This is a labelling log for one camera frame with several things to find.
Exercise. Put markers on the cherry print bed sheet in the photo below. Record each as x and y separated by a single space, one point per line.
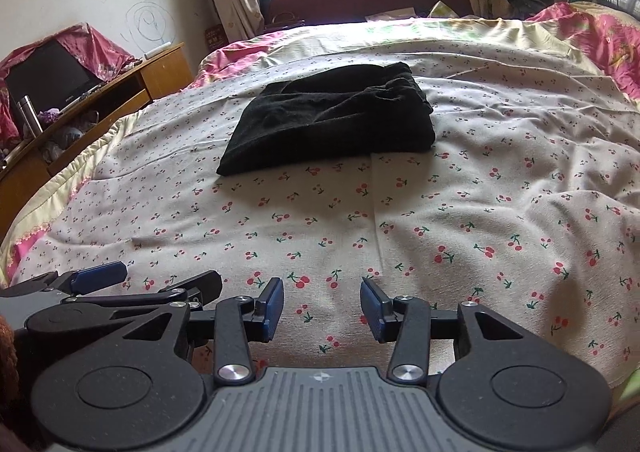
528 202

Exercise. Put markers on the black pants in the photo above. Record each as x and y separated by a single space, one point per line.
350 111

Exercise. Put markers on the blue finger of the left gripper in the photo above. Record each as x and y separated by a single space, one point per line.
203 288
73 282

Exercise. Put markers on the pink cloth over television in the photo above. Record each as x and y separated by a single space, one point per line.
97 53

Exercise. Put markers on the pink floral quilt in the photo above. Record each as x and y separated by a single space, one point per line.
594 37

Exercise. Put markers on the steel thermos bottle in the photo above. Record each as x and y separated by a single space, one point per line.
30 116

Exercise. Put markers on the wooden tv cabinet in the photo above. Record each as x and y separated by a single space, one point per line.
27 170

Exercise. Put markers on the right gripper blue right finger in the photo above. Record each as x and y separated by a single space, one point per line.
406 322

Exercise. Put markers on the black television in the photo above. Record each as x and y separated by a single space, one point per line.
50 77

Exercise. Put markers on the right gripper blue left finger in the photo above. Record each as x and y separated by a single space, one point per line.
240 320

